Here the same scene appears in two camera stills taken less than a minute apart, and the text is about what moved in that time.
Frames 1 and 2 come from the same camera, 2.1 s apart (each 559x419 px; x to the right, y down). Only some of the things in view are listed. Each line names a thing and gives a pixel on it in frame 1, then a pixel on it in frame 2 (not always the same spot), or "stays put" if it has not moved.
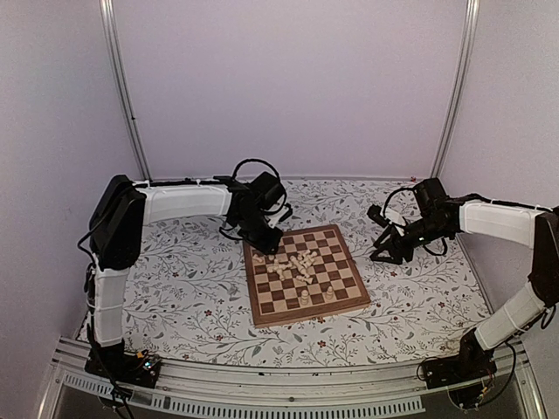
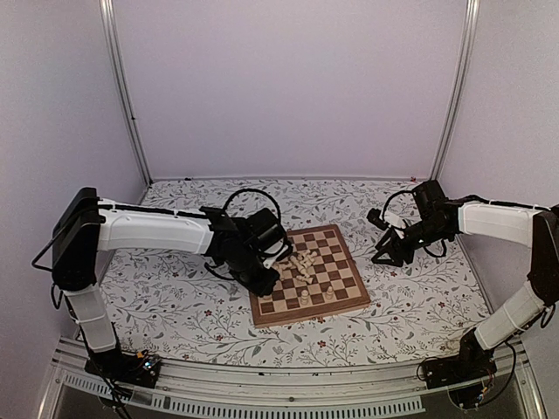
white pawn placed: x=304 y=298 stays put
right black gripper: x=393 y=244 stays put
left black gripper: x=266 y=246 → x=263 y=289
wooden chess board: x=312 y=274 stays put
